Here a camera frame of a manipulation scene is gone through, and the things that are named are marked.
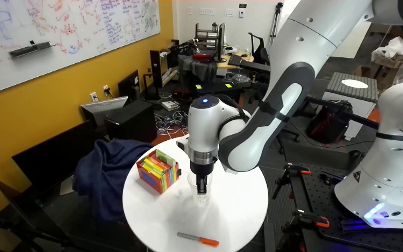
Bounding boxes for orange capped grey marker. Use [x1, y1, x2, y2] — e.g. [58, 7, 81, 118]
[176, 231, 221, 248]

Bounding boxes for dark blue cloth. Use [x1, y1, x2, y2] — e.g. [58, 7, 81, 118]
[73, 138, 155, 223]

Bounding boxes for grey mat with white oval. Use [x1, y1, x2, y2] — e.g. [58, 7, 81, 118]
[326, 70, 381, 103]

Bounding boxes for tangled floor cables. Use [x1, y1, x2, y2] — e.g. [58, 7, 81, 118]
[153, 110, 193, 138]

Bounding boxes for black perforated robot table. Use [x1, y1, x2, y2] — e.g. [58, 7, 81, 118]
[262, 163, 403, 252]

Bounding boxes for cardboard boxes stack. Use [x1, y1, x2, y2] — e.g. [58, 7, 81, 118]
[370, 35, 403, 83]

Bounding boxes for red box of colourful books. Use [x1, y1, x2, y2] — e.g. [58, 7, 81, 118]
[136, 147, 183, 196]

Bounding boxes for black clamp with orange handle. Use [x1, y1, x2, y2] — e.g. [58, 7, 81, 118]
[276, 161, 312, 188]
[291, 208, 332, 231]

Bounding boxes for metal shelf rack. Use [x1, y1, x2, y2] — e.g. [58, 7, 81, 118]
[193, 21, 227, 52]

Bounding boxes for clear plastic measuring container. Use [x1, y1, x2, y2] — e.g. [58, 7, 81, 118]
[186, 182, 213, 210]

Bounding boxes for grey monitor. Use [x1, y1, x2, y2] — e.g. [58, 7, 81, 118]
[80, 96, 130, 129]

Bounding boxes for black tower with green lights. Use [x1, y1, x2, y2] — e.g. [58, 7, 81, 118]
[192, 79, 242, 128]

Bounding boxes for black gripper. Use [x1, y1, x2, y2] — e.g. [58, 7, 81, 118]
[190, 160, 217, 196]

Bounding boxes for wall whiteboard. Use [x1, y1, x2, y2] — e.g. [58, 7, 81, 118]
[0, 0, 162, 101]

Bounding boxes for black bag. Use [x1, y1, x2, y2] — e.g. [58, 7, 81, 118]
[305, 98, 354, 145]

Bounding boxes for black computer case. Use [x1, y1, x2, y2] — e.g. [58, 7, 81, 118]
[104, 100, 158, 145]

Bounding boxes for black flat panel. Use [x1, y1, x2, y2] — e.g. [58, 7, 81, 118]
[11, 119, 98, 198]

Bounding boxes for grey cloth covered desk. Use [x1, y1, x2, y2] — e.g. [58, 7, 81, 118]
[178, 54, 221, 86]

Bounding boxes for black monitor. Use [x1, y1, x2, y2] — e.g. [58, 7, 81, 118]
[116, 69, 141, 103]

